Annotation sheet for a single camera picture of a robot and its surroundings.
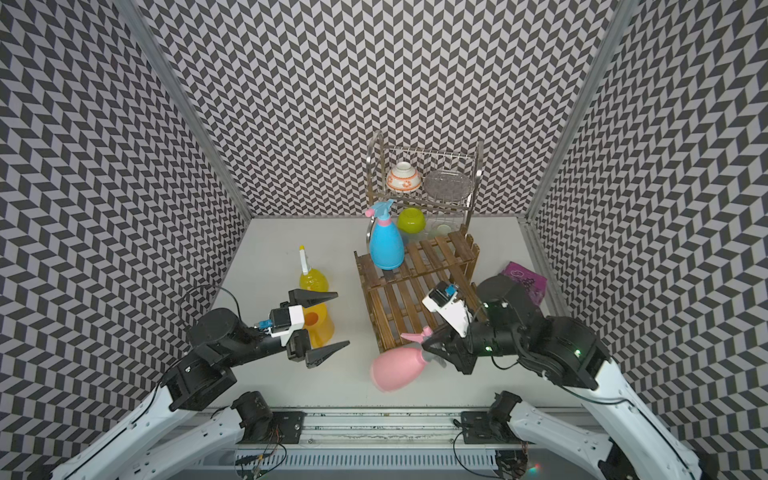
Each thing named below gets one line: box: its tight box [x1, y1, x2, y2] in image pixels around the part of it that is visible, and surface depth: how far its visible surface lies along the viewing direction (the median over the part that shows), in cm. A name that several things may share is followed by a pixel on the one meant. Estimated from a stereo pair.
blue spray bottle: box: [365, 200, 405, 271], surface depth 67 cm
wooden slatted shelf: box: [354, 224, 489, 354], surface depth 77 cm
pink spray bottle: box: [371, 326, 447, 392], surface depth 61 cm
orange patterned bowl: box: [386, 161, 421, 191], surface depth 89 cm
